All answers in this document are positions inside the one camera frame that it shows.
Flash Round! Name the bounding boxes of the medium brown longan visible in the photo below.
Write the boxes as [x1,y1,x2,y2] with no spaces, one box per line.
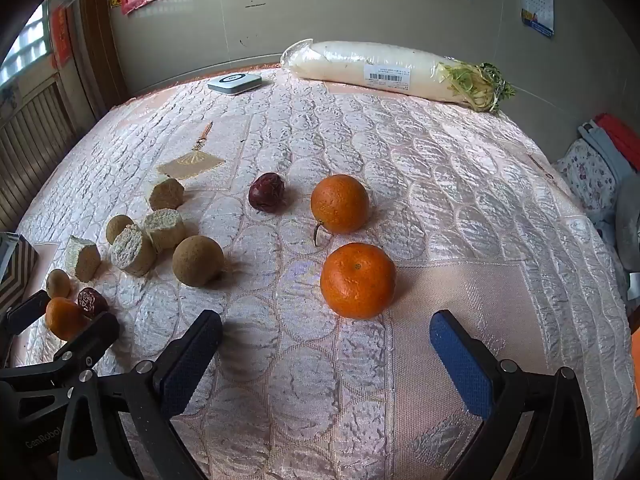
[105,214,135,243]

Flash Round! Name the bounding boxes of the wooden slatted panel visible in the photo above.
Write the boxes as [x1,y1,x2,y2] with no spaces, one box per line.
[0,72,96,233]

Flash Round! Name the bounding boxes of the large red jujube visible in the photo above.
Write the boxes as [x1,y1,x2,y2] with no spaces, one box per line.
[248,172,287,213]

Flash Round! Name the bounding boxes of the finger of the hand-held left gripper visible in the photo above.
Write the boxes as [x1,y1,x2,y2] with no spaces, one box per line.
[52,311,121,382]
[4,290,52,337]

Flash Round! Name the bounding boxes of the light grey folded cloth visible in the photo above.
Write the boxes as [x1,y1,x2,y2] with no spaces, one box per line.
[577,120,640,186]

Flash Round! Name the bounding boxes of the window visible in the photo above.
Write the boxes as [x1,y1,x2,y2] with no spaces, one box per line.
[0,0,53,91]

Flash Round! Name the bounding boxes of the wrapped white daikon radish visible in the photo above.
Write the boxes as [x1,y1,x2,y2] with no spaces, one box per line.
[280,39,516,113]

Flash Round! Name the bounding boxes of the red paper couplet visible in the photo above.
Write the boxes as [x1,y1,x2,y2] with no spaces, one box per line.
[50,5,73,68]

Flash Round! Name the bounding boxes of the small orange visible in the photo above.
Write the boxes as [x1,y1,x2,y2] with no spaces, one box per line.
[45,297,91,341]

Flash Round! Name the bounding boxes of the pink quilted bedspread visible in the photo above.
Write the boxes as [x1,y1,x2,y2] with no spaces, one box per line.
[10,62,638,480]

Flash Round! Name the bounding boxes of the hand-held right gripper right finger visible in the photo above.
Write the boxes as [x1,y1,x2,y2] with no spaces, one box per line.
[429,310,596,480]

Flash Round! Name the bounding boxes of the floral cloth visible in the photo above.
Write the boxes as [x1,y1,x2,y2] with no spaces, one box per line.
[552,137,621,241]

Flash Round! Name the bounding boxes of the pale cake piece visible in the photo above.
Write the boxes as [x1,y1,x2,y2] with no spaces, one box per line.
[110,224,157,277]
[65,236,102,282]

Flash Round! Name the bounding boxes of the red folded cloth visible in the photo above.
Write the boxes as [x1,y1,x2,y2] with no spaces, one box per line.
[594,112,640,171]

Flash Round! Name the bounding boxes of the white flat electronic device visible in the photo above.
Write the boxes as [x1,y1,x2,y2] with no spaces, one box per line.
[207,72,262,95]

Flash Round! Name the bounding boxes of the large orange with stem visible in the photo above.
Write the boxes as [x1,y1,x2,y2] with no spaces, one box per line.
[310,174,371,248]

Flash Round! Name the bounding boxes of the striped cardboard box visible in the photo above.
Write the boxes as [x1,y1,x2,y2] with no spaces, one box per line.
[0,231,40,311]

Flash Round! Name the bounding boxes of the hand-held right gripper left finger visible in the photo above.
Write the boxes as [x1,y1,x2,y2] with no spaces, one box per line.
[57,310,223,480]

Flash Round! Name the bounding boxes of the orange object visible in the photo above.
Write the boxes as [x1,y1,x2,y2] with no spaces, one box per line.
[627,330,640,418]

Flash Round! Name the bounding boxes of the small brown longan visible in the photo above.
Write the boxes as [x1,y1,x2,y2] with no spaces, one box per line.
[45,268,72,299]

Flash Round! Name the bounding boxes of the small red jujube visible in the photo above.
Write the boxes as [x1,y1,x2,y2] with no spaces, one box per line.
[76,287,110,318]

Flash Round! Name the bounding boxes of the large brown longan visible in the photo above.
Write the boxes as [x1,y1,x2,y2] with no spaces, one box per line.
[172,235,226,288]

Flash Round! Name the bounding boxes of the dark grey cloth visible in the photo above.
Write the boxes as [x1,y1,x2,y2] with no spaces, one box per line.
[615,172,640,271]

